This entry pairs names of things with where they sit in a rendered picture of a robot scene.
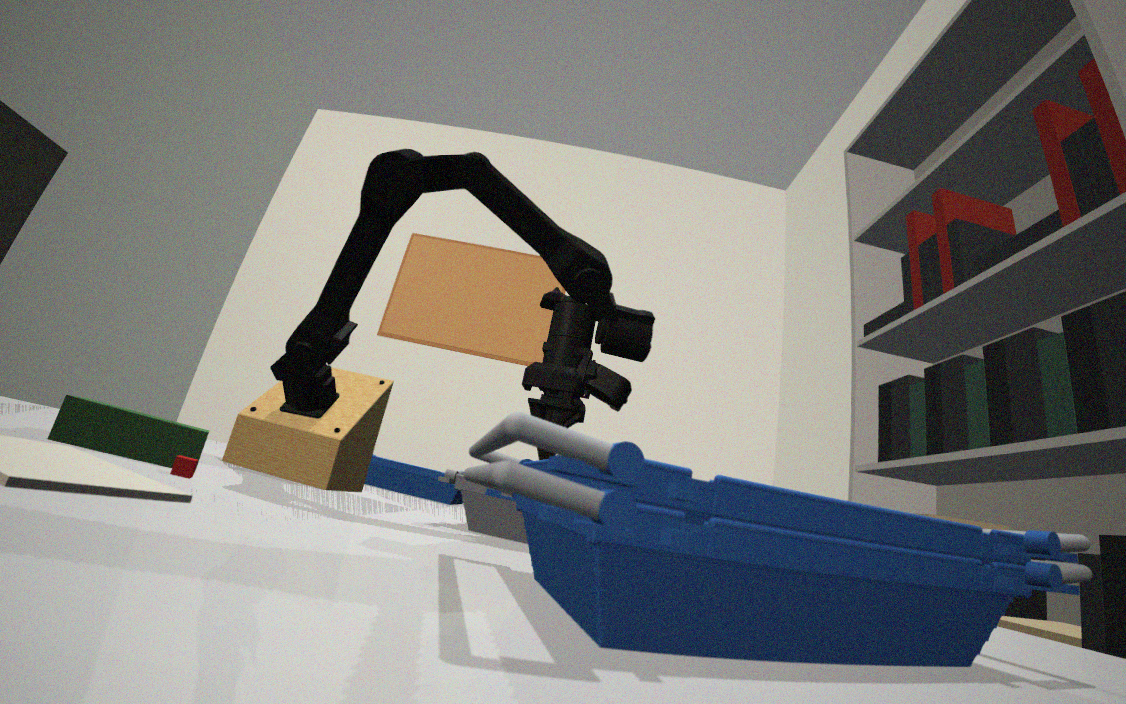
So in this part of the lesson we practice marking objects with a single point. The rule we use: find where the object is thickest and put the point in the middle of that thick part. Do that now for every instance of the green rectangular block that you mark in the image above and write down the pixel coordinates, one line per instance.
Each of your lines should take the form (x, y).
(106, 428)

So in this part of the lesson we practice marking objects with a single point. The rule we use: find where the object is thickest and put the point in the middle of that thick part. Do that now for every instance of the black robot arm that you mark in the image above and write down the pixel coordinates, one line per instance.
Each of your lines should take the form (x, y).
(394, 182)

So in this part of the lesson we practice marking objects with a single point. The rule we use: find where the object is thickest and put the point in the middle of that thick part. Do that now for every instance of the cream flat rectangular panel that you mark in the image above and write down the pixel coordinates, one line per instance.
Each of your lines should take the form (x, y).
(29, 464)

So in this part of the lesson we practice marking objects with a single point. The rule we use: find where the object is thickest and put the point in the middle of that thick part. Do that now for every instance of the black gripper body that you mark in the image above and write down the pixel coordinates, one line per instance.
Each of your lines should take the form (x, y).
(557, 376)

